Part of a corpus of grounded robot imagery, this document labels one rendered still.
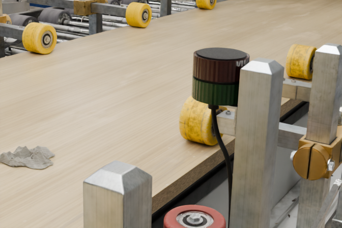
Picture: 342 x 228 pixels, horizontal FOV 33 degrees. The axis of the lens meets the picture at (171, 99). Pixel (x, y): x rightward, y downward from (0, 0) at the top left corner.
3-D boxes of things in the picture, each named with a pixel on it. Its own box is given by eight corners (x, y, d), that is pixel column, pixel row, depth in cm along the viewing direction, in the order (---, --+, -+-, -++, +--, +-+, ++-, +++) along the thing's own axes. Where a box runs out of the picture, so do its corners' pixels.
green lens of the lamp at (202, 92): (255, 94, 65) (257, 75, 64) (231, 109, 60) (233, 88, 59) (207, 85, 68) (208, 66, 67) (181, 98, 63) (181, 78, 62)
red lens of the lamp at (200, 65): (257, 73, 64) (258, 53, 63) (233, 85, 59) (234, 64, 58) (208, 64, 67) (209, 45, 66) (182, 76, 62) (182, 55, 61)
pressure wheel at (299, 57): (305, 74, 136) (312, 84, 142) (313, 41, 137) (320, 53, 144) (280, 69, 138) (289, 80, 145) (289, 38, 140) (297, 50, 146)
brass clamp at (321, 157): (353, 154, 93) (358, 124, 91) (328, 186, 82) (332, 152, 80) (316, 145, 96) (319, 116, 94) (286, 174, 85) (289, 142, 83)
